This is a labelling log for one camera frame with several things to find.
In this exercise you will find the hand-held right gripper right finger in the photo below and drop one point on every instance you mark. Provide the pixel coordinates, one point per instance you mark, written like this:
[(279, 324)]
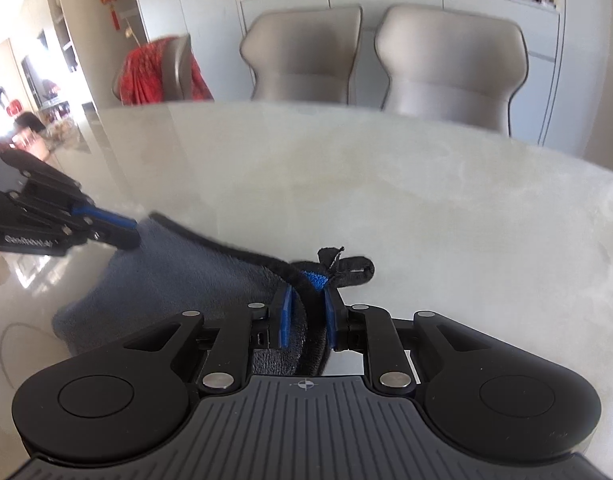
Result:
[(331, 320)]

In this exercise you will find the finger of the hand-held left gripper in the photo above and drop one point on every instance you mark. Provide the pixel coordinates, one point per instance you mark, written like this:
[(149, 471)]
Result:
[(106, 216), (116, 239)]

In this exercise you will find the red patterned cloth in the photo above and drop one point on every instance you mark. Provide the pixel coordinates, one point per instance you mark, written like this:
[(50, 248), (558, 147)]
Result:
[(146, 77)]

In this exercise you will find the grey towel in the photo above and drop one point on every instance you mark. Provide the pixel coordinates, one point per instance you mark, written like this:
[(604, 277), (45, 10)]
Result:
[(186, 280)]

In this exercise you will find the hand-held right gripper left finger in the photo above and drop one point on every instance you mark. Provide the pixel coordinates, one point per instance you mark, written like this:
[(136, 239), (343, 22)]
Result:
[(285, 320)]

